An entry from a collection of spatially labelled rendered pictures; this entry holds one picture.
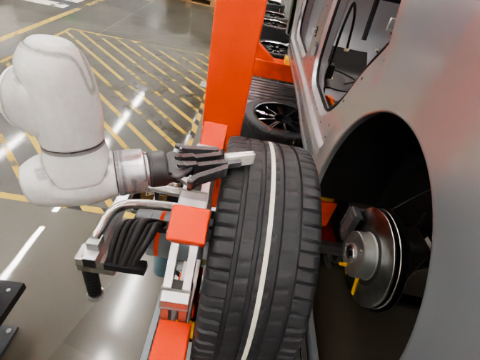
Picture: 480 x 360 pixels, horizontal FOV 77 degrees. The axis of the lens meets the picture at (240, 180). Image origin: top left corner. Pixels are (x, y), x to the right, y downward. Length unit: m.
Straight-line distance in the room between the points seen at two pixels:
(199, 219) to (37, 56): 0.36
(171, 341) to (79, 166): 0.42
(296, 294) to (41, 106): 0.55
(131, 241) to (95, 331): 1.10
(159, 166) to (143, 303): 1.27
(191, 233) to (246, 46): 0.72
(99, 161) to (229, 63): 0.68
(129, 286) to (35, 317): 0.44
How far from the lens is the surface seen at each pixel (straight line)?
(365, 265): 1.03
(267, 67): 3.16
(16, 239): 2.22
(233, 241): 0.62
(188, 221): 0.59
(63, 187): 0.59
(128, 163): 0.60
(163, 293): 0.71
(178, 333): 0.77
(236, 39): 1.11
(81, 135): 0.55
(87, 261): 0.77
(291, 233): 0.65
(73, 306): 1.86
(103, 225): 0.78
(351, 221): 1.14
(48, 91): 0.52
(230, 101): 1.18
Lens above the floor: 1.59
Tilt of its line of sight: 39 degrees down
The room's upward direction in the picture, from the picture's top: 13 degrees clockwise
